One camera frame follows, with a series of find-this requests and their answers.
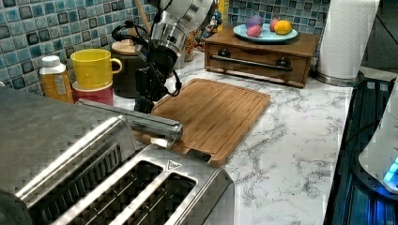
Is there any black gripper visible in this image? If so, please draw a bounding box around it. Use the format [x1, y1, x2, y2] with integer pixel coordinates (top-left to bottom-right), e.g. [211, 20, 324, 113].
[134, 46, 178, 113]

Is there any glass oven door with handle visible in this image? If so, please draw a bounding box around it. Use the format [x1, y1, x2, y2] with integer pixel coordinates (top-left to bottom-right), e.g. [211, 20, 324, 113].
[77, 98, 183, 147]

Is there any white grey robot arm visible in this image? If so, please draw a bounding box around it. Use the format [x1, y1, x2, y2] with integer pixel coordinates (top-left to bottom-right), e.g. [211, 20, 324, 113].
[134, 0, 216, 113]

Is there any stainless steel toaster oven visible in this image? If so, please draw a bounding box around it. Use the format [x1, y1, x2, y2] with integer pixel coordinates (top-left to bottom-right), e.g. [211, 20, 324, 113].
[0, 87, 137, 225]

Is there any dark canister wooden lid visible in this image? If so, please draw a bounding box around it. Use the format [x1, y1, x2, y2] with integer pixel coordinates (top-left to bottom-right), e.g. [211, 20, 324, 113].
[111, 39, 145, 98]

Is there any red white bowl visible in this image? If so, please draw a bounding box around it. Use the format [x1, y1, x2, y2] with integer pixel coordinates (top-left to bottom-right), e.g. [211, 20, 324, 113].
[72, 82, 114, 105]

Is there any wooden spoon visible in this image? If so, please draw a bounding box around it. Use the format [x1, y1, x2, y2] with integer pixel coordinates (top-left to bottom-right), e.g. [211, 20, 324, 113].
[134, 0, 151, 33]

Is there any yellow mug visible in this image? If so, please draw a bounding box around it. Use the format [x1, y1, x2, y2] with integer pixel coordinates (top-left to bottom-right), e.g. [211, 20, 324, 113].
[70, 49, 123, 89]

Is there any bamboo cutting board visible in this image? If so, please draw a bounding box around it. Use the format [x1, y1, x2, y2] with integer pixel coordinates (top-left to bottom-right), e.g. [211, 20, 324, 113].
[152, 79, 270, 167]

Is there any colourful cereal box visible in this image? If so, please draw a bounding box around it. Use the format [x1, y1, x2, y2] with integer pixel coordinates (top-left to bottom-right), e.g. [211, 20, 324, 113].
[193, 0, 230, 52]

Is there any orange bottle white cap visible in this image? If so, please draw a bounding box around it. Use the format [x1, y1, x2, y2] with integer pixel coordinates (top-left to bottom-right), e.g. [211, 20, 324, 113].
[39, 55, 74, 103]

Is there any stainless steel two-slot toaster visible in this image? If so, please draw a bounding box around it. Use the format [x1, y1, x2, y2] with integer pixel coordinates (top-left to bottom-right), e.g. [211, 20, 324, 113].
[51, 144, 235, 225]

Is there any pink toy fruit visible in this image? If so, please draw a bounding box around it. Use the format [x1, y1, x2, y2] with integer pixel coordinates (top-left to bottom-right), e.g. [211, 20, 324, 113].
[246, 25, 262, 38]

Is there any purple toy fruit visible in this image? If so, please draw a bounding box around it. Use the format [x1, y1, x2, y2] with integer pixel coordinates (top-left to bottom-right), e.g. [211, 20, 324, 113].
[245, 15, 264, 29]

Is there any light blue plate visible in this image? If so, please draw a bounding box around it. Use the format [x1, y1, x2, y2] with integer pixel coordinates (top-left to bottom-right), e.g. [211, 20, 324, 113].
[233, 23, 298, 43]

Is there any red toy fruit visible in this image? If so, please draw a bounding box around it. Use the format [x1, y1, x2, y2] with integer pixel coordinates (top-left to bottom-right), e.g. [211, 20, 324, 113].
[269, 19, 279, 32]

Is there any wooden drawer box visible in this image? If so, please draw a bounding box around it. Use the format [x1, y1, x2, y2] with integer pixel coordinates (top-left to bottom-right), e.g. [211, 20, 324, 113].
[205, 28, 319, 88]

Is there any yellow toy lemon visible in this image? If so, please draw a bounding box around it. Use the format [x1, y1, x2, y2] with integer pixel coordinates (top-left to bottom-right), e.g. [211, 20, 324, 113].
[274, 21, 292, 36]

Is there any paper towel roll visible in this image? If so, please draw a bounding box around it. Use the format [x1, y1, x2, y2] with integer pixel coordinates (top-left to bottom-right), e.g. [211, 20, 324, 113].
[314, 0, 380, 87]

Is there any black stovetop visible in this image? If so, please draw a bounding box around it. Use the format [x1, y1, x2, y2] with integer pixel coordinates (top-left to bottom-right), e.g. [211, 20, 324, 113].
[323, 79, 398, 225]

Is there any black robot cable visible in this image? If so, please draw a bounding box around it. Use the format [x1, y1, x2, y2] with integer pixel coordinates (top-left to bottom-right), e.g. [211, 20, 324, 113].
[111, 20, 183, 98]

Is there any black drawer handle bar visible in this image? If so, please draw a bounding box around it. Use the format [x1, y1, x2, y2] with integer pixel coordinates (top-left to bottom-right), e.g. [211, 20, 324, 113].
[210, 49, 293, 71]

